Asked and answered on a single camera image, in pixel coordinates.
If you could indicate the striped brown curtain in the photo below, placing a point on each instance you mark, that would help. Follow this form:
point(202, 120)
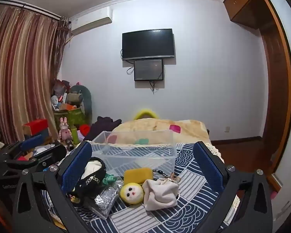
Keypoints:
point(21, 72)

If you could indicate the beige fleece blanket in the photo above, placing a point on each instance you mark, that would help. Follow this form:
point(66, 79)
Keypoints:
point(160, 126)

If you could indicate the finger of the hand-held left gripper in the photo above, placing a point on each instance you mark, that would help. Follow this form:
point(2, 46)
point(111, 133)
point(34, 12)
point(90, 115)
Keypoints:
point(31, 142)
point(51, 154)

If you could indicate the black cylinder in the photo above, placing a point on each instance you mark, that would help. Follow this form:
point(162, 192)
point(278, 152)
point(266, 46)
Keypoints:
point(69, 144)

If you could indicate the small black wall monitor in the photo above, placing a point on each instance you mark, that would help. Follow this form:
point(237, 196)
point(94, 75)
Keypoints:
point(148, 70)

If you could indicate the white wall socket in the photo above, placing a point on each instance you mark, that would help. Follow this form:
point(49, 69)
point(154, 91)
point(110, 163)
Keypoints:
point(227, 129)

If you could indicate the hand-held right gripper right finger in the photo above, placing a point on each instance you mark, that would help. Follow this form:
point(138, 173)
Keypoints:
point(208, 168)

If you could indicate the silver glitter pouch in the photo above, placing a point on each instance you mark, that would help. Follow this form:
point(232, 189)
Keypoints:
point(106, 199)

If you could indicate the red knit item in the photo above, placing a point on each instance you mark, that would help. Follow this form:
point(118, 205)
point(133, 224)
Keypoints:
point(84, 129)

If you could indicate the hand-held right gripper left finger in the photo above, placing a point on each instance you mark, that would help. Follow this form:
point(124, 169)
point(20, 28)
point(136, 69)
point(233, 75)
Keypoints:
point(75, 168)

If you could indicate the white air conditioner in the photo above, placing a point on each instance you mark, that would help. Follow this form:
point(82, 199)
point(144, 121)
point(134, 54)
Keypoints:
point(89, 21)

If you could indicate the red box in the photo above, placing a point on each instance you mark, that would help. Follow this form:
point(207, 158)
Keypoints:
point(35, 126)

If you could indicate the green bottle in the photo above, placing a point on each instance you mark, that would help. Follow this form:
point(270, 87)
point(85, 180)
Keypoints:
point(75, 134)

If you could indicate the yellow plush doll head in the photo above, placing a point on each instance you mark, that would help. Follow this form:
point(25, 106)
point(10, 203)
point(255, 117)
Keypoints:
point(132, 194)

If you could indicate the dark purple garment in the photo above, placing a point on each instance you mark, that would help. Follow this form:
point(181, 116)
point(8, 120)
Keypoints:
point(101, 127)

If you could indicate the pink bunny doll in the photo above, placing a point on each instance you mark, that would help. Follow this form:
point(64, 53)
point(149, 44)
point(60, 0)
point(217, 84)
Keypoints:
point(65, 131)

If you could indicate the clear plastic storage box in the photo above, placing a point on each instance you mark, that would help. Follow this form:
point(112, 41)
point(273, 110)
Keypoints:
point(135, 156)

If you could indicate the wall-mounted black television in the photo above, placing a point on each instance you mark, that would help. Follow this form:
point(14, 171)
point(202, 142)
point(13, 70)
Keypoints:
point(148, 43)

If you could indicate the white lace cloth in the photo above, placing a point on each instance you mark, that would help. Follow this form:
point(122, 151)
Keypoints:
point(217, 150)

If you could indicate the green scrunchie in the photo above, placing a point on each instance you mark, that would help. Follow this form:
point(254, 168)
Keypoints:
point(109, 180)

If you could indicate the yellow sponge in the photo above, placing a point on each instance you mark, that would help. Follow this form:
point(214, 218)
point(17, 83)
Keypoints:
point(138, 175)

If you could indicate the pile of clutter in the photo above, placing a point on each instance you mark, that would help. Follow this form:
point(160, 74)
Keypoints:
point(63, 97)

